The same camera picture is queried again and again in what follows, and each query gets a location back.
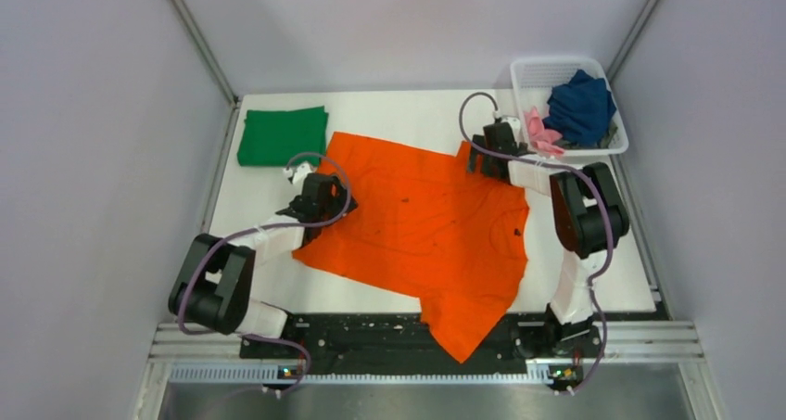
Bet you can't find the orange t-shirt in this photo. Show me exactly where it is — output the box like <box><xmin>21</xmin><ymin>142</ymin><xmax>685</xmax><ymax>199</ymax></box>
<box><xmin>294</xmin><ymin>133</ymin><xmax>529</xmax><ymax>363</ymax></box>

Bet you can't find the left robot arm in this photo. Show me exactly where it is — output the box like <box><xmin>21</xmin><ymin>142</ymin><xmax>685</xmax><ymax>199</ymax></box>
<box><xmin>168</xmin><ymin>172</ymin><xmax>358</xmax><ymax>359</ymax></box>

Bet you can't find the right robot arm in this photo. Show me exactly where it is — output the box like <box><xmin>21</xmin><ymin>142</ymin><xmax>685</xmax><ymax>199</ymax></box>
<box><xmin>467</xmin><ymin>119</ymin><xmax>630</xmax><ymax>358</ymax></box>

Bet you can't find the pink t-shirt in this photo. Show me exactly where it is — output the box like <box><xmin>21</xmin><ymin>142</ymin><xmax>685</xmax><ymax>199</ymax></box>
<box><xmin>524</xmin><ymin>107</ymin><xmax>564</xmax><ymax>157</ymax></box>

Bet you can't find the white plastic basket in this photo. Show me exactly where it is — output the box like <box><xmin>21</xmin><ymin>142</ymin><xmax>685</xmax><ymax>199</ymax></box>
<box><xmin>510</xmin><ymin>54</ymin><xmax>629</xmax><ymax>161</ymax></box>

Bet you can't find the folded green t-shirt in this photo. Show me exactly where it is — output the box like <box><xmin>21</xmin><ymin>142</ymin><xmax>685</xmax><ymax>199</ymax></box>
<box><xmin>236</xmin><ymin>107</ymin><xmax>329</xmax><ymax>167</ymax></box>

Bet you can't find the dark blue t-shirt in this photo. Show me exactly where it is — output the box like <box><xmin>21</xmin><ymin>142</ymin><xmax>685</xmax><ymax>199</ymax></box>
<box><xmin>543</xmin><ymin>70</ymin><xmax>617</xmax><ymax>148</ymax></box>

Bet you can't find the dark grey t-shirt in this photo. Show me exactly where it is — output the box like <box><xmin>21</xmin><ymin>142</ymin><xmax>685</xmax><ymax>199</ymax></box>
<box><xmin>558</xmin><ymin>122</ymin><xmax>618</xmax><ymax>149</ymax></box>

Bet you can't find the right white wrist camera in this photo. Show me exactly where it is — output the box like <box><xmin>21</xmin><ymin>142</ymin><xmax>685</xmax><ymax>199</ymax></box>
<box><xmin>494</xmin><ymin>115</ymin><xmax>523</xmax><ymax>140</ymax></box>

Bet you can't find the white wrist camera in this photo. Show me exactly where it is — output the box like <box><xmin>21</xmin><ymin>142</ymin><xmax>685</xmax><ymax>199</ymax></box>
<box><xmin>284</xmin><ymin>161</ymin><xmax>315</xmax><ymax>186</ymax></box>
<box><xmin>494</xmin><ymin>115</ymin><xmax>523</xmax><ymax>140</ymax></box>

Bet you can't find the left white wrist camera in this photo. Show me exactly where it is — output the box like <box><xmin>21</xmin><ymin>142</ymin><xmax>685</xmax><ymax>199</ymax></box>
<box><xmin>284</xmin><ymin>161</ymin><xmax>315</xmax><ymax>186</ymax></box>

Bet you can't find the aluminium frame rail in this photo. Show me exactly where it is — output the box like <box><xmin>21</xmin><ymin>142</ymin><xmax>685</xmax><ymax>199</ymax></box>
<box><xmin>148</xmin><ymin>322</ymin><xmax>704</xmax><ymax>389</ymax></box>

